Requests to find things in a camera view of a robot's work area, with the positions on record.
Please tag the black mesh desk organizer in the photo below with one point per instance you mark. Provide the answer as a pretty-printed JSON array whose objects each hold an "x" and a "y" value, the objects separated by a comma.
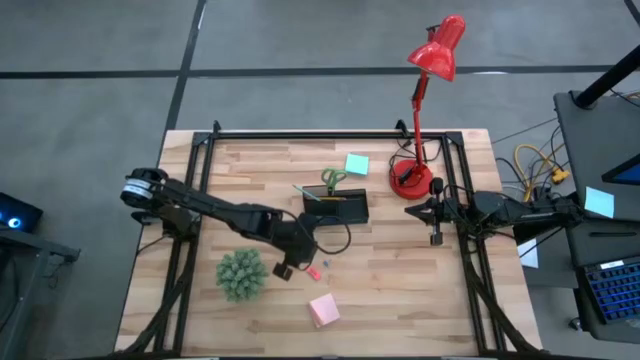
[{"x": 350, "y": 212}]

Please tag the black computer with blue light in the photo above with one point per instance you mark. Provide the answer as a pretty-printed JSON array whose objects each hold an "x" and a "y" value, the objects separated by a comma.
[{"x": 22, "y": 212}]

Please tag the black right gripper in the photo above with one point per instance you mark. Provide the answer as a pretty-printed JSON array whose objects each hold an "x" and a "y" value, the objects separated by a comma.
[{"x": 450, "y": 212}]

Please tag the green succulent in patterned pot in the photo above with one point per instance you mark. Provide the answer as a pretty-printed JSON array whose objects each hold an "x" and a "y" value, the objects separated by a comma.
[{"x": 242, "y": 275}]

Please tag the black aluminium table frame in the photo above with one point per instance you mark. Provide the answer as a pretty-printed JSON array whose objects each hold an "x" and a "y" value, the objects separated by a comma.
[{"x": 250, "y": 135}]

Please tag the black monitor pole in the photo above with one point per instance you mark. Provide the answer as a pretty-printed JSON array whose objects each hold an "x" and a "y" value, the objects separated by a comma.
[{"x": 605, "y": 80}]

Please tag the grey metal stand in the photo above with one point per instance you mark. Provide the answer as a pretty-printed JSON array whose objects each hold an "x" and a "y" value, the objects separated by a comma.
[{"x": 30, "y": 245}]

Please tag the black monitor with blue screen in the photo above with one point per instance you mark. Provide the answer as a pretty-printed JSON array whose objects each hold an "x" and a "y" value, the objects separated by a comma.
[{"x": 627, "y": 172}]

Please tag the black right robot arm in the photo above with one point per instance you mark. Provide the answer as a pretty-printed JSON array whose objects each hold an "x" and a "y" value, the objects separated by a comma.
[{"x": 530, "y": 212}]

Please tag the red eraser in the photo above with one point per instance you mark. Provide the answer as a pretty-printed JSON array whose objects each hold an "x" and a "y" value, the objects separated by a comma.
[{"x": 315, "y": 274}]

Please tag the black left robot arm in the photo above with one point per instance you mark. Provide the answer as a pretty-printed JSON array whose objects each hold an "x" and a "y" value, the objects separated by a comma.
[{"x": 225, "y": 212}]

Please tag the teal sticky note pad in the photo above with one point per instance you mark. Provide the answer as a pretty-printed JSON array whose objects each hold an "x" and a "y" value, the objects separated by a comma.
[{"x": 357, "y": 164}]

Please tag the white paper sheet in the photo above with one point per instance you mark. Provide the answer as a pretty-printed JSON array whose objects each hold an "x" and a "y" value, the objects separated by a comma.
[{"x": 529, "y": 257}]

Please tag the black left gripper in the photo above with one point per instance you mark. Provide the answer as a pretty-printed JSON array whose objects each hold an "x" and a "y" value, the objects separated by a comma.
[{"x": 284, "y": 271}]

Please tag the black clamp mount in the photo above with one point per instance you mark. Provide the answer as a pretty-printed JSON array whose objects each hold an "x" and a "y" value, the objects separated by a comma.
[
  {"x": 216, "y": 127},
  {"x": 401, "y": 127}
]

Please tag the grey side desk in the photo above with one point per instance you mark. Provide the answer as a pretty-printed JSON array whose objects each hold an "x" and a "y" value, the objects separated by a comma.
[{"x": 590, "y": 150}]

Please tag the teal pen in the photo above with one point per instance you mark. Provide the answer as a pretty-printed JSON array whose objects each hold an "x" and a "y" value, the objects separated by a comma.
[{"x": 305, "y": 192}]

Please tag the light blue sticky note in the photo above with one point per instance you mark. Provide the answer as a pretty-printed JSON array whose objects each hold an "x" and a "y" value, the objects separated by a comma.
[{"x": 599, "y": 202}]

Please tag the laptop with lit keyboard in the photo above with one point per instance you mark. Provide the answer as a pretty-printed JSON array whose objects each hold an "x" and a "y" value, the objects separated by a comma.
[{"x": 615, "y": 292}]

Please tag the red desk lamp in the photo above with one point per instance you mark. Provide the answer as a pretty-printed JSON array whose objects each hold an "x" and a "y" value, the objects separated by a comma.
[{"x": 437, "y": 52}]

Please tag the yellow pencil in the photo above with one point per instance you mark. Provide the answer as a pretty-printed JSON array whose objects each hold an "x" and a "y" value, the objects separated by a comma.
[{"x": 332, "y": 198}]

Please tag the pink sticky note pad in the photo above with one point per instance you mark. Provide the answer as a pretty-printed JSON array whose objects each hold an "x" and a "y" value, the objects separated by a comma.
[{"x": 324, "y": 311}]

